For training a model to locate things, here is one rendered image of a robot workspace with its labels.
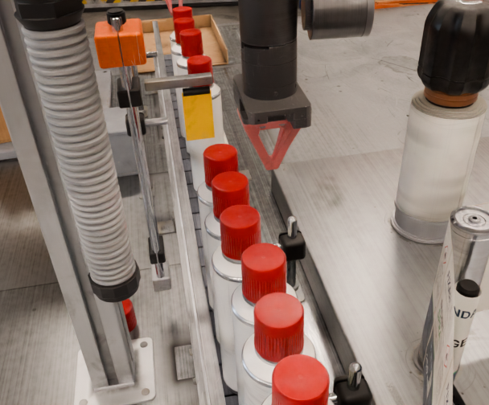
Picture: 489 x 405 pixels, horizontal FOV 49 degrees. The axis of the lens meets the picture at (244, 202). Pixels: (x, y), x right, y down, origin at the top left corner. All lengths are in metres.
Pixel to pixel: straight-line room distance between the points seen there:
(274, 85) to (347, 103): 0.66
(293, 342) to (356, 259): 0.36
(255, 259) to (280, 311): 0.05
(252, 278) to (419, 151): 0.35
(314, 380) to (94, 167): 0.17
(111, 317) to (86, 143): 0.28
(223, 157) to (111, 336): 0.22
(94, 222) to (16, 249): 0.54
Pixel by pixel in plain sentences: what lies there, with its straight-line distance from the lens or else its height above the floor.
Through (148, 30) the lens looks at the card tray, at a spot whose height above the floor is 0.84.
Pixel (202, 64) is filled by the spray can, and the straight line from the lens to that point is 0.72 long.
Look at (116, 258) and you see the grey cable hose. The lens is 0.36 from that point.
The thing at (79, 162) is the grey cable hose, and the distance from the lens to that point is 0.32.
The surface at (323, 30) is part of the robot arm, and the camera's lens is 0.54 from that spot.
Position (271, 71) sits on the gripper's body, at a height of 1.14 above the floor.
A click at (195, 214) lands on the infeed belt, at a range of 0.78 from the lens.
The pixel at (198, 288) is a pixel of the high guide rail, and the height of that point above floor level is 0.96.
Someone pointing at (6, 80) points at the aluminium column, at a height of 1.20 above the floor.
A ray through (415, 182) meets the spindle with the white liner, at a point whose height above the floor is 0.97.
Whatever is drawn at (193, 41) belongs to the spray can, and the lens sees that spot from 0.83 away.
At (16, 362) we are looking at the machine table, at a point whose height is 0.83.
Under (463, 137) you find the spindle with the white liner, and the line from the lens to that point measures 0.67.
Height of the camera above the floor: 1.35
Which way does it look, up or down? 36 degrees down
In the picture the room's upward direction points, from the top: 3 degrees counter-clockwise
